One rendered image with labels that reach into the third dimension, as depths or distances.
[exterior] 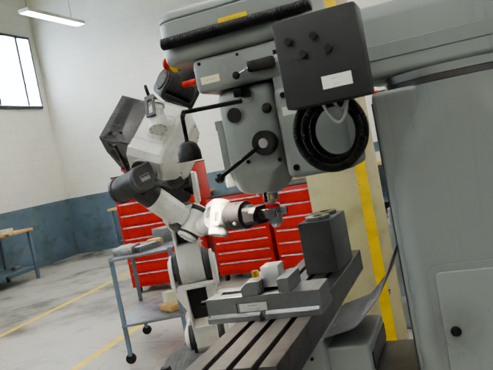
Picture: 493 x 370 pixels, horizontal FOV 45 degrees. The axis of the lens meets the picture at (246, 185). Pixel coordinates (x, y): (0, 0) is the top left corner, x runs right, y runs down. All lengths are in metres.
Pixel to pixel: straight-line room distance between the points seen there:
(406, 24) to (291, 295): 0.79
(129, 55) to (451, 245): 11.22
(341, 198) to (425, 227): 2.00
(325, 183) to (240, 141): 1.85
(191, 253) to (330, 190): 1.31
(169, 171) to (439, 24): 1.07
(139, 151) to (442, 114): 1.09
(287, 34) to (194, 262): 1.30
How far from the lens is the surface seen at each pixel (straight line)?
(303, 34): 1.42
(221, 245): 7.00
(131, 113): 2.26
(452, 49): 1.64
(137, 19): 12.47
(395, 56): 1.65
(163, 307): 4.95
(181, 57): 1.79
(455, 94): 1.55
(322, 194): 3.57
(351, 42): 1.40
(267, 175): 1.74
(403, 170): 1.57
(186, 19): 1.80
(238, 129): 1.75
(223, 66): 1.75
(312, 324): 1.68
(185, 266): 2.49
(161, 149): 2.15
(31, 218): 12.46
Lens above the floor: 1.44
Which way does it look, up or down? 3 degrees down
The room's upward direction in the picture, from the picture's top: 11 degrees counter-clockwise
